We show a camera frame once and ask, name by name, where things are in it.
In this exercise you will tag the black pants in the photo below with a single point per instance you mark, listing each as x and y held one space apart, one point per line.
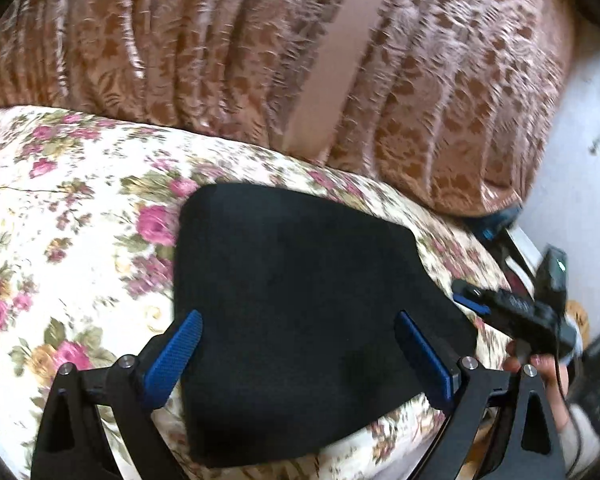
300 300

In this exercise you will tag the blue and black object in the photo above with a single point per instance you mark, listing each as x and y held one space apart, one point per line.
495 227

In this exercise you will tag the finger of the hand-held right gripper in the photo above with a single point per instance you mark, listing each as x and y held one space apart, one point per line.
472 297

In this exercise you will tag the person's right hand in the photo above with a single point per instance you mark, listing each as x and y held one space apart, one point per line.
547 375

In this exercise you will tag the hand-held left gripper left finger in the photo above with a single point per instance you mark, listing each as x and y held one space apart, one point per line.
180 355

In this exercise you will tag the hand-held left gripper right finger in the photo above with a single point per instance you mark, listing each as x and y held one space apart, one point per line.
425 360

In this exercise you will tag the brown damask fabric cover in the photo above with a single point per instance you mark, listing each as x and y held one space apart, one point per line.
230 50

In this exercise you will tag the person's right forearm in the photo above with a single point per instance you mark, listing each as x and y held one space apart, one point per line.
577 440

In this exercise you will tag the floral printed blanket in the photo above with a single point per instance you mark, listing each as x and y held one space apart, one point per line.
80 240

